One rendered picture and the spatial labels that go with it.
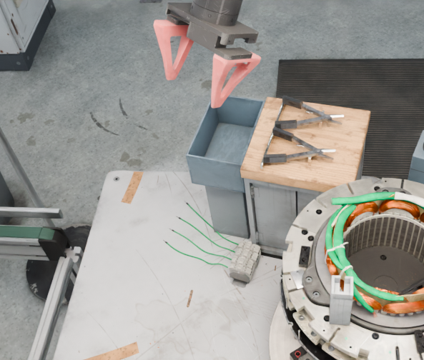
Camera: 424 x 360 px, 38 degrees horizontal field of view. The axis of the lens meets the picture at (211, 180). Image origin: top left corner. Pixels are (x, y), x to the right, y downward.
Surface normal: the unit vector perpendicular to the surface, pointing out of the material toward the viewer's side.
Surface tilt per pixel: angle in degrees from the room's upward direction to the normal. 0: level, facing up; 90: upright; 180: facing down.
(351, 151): 0
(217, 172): 90
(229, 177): 90
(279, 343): 0
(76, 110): 0
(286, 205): 90
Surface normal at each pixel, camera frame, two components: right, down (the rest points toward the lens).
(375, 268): -0.11, -0.62
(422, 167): -0.45, 0.73
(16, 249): -0.12, 0.78
